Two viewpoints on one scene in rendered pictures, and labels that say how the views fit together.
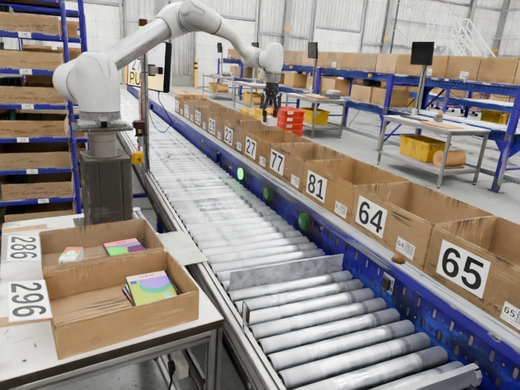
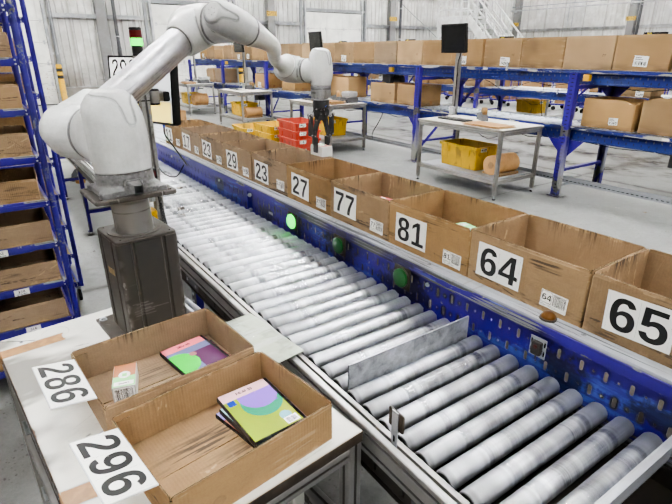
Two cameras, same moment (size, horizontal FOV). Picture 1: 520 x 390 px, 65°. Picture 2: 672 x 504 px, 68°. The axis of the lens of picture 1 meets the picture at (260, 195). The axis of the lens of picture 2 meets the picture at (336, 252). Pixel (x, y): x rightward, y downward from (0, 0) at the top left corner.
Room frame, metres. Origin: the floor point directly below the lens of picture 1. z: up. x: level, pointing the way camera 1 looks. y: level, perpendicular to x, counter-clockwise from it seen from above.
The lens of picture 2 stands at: (0.14, 0.30, 1.57)
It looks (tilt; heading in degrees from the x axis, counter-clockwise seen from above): 22 degrees down; 350
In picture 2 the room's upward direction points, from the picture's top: straight up
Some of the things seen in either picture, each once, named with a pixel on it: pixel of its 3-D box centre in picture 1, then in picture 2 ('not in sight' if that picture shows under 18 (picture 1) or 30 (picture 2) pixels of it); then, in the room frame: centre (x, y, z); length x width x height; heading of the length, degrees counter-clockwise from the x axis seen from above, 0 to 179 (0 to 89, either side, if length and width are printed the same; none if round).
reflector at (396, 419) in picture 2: (244, 320); (395, 430); (0.99, 0.02, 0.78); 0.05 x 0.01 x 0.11; 25
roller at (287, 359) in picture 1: (345, 344); (515, 435); (0.98, -0.28, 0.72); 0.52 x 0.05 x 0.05; 115
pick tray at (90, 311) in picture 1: (121, 296); (225, 428); (1.03, 0.39, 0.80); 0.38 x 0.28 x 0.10; 123
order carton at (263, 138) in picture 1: (276, 149); (332, 185); (2.47, -0.08, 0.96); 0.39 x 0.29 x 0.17; 25
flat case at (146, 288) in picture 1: (152, 289); (261, 409); (1.10, 0.31, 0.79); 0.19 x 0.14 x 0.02; 28
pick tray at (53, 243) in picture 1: (101, 251); (165, 365); (1.30, 0.55, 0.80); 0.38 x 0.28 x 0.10; 120
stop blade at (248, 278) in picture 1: (289, 273); (412, 351); (1.31, -0.13, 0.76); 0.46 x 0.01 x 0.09; 115
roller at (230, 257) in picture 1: (262, 254); (364, 329); (1.51, -0.03, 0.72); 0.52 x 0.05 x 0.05; 115
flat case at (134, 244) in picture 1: (128, 251); (198, 358); (1.36, 0.48, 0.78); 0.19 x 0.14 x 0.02; 35
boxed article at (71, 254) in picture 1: (71, 258); (125, 382); (1.27, 0.65, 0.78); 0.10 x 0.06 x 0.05; 9
